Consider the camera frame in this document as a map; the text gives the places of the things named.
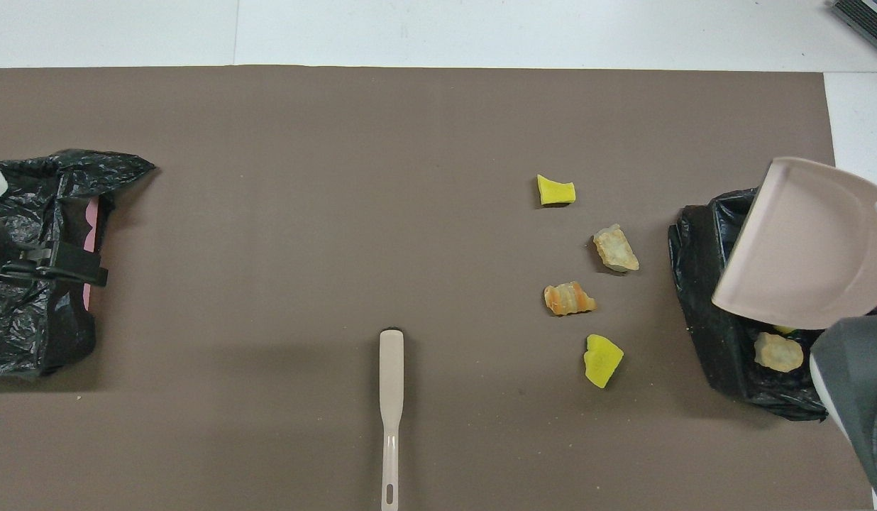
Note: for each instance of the dark ribbed device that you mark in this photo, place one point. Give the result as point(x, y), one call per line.
point(868, 18)

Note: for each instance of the beige brush with black bristles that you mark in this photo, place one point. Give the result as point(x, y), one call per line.
point(392, 383)

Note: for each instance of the pale beige foam chunk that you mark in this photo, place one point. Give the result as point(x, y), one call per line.
point(614, 248)

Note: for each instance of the black trash bag on pink bin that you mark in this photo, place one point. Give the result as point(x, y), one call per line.
point(41, 333)

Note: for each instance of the black trash bag bin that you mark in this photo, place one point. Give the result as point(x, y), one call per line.
point(701, 284)

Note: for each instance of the pale crinkled foam piece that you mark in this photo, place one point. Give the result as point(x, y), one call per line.
point(778, 353)

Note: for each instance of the orange striped foam piece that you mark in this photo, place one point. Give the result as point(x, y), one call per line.
point(567, 299)

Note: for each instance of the small yellow sponge piece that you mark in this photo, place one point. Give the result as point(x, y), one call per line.
point(554, 191)

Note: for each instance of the brown paper table mat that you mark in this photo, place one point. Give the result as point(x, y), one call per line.
point(268, 128)

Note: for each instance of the yellow sponge piece green backing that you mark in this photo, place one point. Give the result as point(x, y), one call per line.
point(785, 329)

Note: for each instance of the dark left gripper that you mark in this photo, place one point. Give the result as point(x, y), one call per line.
point(0, 248)

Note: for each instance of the pink bin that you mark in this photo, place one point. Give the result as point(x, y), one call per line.
point(92, 213)

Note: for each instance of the beige plastic dustpan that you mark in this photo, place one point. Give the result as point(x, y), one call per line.
point(800, 241)

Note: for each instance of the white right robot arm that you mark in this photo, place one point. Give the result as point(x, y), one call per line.
point(857, 369)

